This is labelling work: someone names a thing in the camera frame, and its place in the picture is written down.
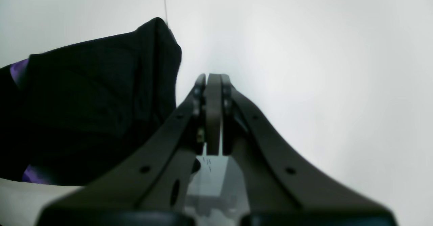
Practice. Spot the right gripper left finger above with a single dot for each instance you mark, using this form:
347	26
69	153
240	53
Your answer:
149	187

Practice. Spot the black T-shirt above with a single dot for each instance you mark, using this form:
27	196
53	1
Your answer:
71	114

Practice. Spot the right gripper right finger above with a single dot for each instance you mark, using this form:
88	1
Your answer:
283	188

